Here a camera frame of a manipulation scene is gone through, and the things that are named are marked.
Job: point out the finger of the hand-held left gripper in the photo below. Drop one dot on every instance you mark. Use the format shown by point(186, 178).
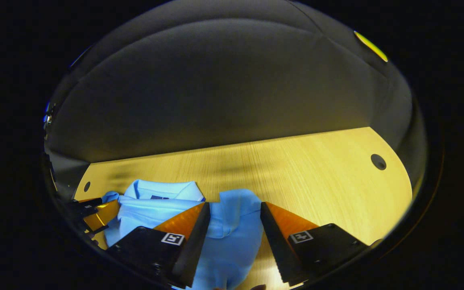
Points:
point(83, 210)
point(87, 202)

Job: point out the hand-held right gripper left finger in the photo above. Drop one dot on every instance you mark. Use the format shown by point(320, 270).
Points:
point(195, 241)

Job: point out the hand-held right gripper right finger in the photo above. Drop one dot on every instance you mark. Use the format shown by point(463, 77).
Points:
point(277, 245)

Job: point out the light blue T-shirt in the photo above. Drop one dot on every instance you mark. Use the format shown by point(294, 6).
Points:
point(232, 225)

